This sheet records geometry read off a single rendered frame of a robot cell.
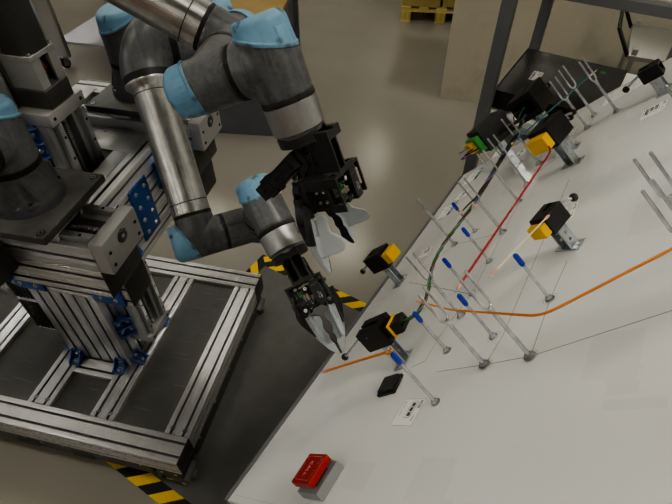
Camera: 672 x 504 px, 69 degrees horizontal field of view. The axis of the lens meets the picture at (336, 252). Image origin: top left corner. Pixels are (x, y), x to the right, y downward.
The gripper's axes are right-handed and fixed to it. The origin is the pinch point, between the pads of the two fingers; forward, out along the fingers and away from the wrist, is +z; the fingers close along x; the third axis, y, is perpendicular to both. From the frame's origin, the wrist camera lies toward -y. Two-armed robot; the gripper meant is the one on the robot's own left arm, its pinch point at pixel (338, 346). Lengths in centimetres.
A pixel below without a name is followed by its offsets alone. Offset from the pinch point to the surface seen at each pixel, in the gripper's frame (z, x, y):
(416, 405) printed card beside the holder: 10.9, 7.2, 20.4
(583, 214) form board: -1.4, 46.9, 12.1
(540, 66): -44, 97, -61
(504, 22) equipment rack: -52, 77, -32
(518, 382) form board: 11.0, 19.2, 32.5
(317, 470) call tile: 12.1, -9.5, 21.4
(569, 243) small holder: 1.0, 39.7, 18.2
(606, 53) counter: -67, 235, -222
